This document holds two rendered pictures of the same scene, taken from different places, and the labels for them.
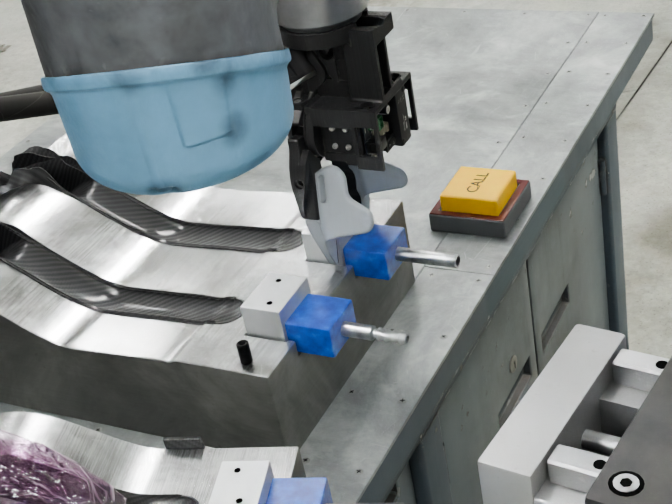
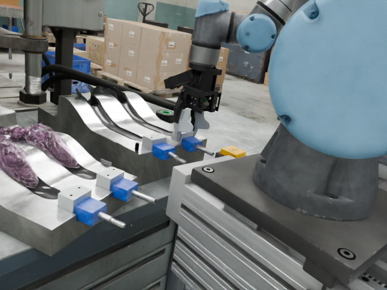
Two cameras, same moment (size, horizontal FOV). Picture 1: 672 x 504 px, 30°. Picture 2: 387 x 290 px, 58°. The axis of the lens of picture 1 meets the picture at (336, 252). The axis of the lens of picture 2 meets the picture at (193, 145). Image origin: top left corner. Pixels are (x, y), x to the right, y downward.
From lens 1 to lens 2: 0.27 m
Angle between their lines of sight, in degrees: 13
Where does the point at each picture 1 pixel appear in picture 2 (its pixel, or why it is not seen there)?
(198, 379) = (121, 150)
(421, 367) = not seen: hidden behind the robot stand
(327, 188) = (183, 115)
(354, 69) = (204, 80)
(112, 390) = (98, 148)
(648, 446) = (223, 166)
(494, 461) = (178, 168)
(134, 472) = (87, 163)
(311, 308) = (163, 144)
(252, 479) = (116, 172)
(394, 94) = (213, 94)
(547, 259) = not seen: hidden behind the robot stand
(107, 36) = not seen: outside the picture
